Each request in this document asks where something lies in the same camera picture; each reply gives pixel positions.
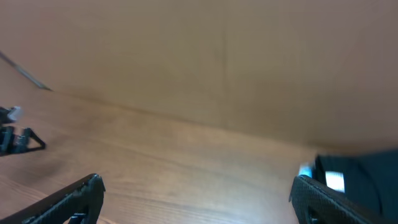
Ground folded black polo shirt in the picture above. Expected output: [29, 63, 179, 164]
[312, 150, 397, 222]

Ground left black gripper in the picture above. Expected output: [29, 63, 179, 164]
[0, 124, 47, 156]

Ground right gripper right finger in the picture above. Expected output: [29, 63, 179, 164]
[289, 175, 391, 224]

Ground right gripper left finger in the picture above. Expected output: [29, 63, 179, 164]
[1, 174, 106, 224]

